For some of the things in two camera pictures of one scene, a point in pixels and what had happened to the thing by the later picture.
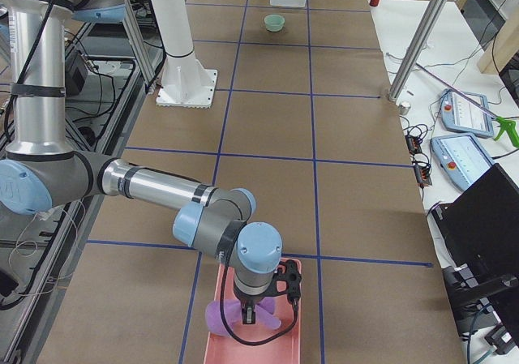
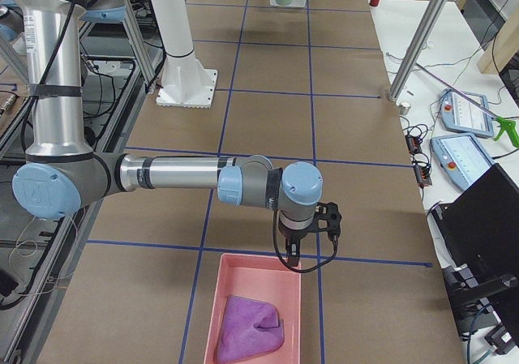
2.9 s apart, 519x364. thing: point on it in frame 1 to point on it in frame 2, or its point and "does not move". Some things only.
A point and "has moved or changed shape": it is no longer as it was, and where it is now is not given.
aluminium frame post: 438,2 does not move
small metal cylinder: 404,108 does not move
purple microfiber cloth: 233,308 has moved or changed shape
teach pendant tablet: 461,116 does not move
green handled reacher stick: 511,126 does not move
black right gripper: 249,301 to 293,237
